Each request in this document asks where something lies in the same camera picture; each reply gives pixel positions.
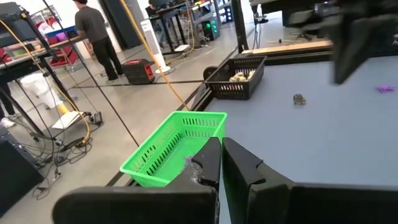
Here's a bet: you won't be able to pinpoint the dark skull decoration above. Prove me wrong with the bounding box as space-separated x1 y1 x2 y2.
292 93 307 106

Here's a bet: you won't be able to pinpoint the grey work table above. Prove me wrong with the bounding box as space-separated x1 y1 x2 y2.
0 35 86 71

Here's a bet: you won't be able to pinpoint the black tripod stand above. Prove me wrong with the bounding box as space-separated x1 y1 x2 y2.
0 6 68 141

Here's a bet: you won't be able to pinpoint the yellow floor cable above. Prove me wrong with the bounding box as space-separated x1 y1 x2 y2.
0 19 91 147

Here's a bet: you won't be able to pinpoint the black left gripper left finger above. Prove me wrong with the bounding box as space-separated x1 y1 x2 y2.
52 137 223 224

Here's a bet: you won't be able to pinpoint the person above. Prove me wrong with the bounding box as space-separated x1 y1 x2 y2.
0 82 16 129
72 0 125 85

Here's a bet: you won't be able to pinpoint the green plastic basket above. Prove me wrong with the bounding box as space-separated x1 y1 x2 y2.
119 111 228 188

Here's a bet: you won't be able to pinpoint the black desk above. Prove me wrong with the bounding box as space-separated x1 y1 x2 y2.
146 0 195 55

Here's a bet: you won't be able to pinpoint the black vertical post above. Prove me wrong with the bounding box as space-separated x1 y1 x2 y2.
230 0 250 54

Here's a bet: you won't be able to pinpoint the white bag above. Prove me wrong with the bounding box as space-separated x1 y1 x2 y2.
19 72 65 110

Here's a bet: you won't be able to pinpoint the yellow hanging cable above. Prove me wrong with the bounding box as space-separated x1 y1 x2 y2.
119 0 190 111

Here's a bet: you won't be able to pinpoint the white tower fan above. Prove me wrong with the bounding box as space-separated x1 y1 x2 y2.
140 19 171 74

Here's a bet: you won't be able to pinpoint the black floor box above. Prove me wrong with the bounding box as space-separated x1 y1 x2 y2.
0 132 45 217

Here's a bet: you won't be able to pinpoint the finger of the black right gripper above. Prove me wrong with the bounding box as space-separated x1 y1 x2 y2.
331 17 371 85

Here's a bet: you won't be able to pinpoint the red black toolbox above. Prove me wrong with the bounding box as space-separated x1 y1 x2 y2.
121 58 155 85

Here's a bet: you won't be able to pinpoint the black plastic basket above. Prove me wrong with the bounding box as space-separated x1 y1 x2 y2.
204 55 267 101

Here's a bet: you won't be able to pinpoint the green lit computer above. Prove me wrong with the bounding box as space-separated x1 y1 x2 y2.
201 17 221 42

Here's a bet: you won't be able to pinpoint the white paper stack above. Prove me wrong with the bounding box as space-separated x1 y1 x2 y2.
51 111 85 130

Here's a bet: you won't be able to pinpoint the black wall panels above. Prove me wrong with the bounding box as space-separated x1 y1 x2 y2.
98 0 146 50

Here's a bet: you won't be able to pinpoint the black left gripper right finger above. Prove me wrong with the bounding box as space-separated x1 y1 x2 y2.
221 138 398 224

